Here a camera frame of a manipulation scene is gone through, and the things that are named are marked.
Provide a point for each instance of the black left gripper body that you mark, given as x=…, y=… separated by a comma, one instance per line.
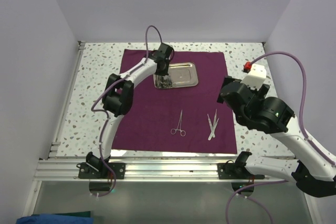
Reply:
x=165, y=71

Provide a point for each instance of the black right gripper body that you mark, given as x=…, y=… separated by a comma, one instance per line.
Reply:
x=261, y=92

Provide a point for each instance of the aluminium mounting rail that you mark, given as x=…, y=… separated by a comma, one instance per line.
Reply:
x=138, y=169

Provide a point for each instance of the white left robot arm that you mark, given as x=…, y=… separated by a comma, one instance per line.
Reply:
x=117, y=100

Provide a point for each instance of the blue cloth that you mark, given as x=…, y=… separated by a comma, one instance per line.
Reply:
x=54, y=219

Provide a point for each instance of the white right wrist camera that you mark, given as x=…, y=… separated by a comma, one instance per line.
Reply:
x=256, y=75

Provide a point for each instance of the steel forceps with rings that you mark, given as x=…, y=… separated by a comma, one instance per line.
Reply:
x=178, y=128

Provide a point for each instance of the steel scalpel handle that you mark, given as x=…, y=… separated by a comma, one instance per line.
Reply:
x=212, y=127
x=214, y=123
x=212, y=133

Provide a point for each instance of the green cloth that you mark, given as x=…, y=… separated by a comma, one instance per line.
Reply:
x=85, y=214

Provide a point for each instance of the stainless steel instrument tray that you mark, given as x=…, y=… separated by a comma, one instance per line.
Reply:
x=183, y=75

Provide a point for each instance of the steel surgical scissors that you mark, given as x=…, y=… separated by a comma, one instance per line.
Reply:
x=163, y=82

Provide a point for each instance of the purple surgical cloth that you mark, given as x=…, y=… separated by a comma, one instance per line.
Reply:
x=147, y=126

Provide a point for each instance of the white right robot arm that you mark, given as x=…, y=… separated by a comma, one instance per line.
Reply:
x=313, y=167

